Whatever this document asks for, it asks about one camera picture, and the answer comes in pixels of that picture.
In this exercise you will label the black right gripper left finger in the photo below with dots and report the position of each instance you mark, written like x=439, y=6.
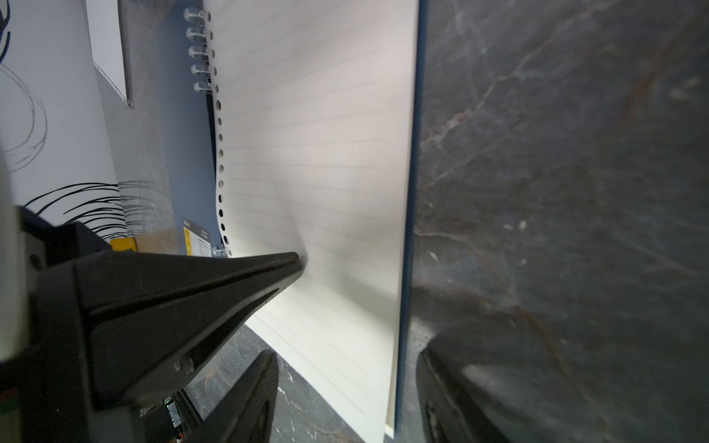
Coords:
x=245, y=415

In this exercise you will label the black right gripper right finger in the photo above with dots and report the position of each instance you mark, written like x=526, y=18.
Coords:
x=468, y=393

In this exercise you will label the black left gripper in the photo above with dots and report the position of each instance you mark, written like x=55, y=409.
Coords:
x=106, y=329

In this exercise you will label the dark blue spiral notebook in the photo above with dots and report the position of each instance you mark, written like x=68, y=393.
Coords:
x=313, y=112

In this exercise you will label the torn lined paper page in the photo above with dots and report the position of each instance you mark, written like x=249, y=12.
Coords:
x=107, y=44

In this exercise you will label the blue lid snack cup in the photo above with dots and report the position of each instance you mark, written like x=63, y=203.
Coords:
x=124, y=244

